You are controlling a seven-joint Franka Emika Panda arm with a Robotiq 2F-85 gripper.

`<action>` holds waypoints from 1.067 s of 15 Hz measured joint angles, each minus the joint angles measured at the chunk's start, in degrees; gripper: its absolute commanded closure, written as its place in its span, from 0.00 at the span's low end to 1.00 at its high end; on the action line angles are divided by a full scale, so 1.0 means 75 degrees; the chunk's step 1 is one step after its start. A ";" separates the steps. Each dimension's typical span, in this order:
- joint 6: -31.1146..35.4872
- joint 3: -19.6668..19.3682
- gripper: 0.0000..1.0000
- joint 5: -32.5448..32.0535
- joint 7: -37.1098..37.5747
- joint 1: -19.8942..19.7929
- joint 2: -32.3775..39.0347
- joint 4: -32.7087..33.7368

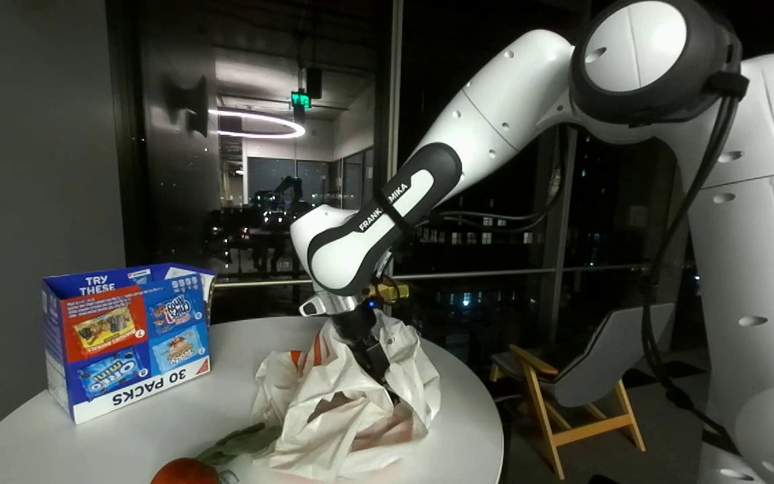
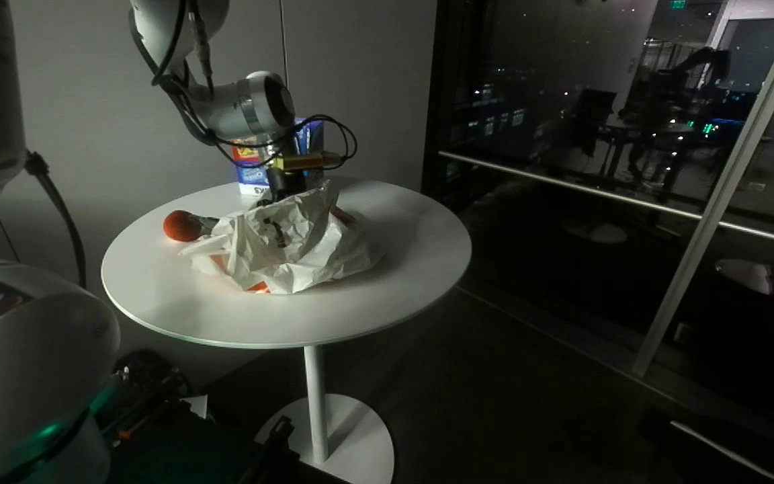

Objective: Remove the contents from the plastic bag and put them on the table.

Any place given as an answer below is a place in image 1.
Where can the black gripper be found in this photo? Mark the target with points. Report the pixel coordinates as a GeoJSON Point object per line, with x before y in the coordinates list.
{"type": "Point", "coordinates": [363, 326]}

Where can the white plastic bag orange print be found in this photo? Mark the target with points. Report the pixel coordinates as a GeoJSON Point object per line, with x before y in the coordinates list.
{"type": "Point", "coordinates": [333, 420]}

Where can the red toy vegetable green leaves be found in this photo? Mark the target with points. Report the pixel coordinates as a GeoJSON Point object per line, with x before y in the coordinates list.
{"type": "Point", "coordinates": [185, 473]}

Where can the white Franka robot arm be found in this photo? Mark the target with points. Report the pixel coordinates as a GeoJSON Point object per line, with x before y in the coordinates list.
{"type": "Point", "coordinates": [531, 98]}

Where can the grey wooden lounge chair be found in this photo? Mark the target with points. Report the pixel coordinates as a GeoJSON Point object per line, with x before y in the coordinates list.
{"type": "Point", "coordinates": [603, 360]}

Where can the blue snack variety box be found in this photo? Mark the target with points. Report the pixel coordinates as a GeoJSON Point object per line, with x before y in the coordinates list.
{"type": "Point", "coordinates": [126, 340]}

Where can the green exit sign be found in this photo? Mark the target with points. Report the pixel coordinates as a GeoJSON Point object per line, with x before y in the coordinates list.
{"type": "Point", "coordinates": [301, 102]}

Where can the black hanging ceiling fixture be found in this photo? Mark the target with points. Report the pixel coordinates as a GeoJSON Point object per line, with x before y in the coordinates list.
{"type": "Point", "coordinates": [312, 83]}

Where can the grey window mullion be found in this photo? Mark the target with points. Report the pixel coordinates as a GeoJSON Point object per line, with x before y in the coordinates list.
{"type": "Point", "coordinates": [392, 72]}

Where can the grey window rail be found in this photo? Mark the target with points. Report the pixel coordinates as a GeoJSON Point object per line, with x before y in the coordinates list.
{"type": "Point", "coordinates": [510, 274]}

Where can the dark wall mounted fixture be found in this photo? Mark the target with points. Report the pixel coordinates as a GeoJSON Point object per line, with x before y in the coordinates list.
{"type": "Point", "coordinates": [192, 106]}

